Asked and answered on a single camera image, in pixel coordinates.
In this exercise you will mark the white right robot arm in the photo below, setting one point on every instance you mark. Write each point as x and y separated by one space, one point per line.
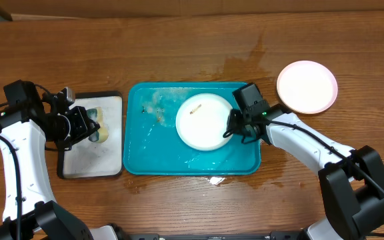
351 180

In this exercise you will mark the white plate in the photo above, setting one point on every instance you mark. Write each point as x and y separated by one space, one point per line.
307 87
201 121

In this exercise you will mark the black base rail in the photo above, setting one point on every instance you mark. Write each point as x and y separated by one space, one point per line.
212 236

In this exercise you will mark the teal plastic tray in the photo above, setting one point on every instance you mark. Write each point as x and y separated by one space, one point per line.
152 145

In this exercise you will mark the black soapy water tray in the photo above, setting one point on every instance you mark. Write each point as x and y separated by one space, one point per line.
102 158

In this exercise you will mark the yellow sponge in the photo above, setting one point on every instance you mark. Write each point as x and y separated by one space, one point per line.
102 134

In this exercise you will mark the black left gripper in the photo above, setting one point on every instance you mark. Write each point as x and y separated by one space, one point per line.
86 126

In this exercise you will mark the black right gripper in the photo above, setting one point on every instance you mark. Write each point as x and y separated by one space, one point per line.
234 126

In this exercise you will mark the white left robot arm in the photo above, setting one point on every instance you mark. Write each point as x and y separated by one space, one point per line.
30 204

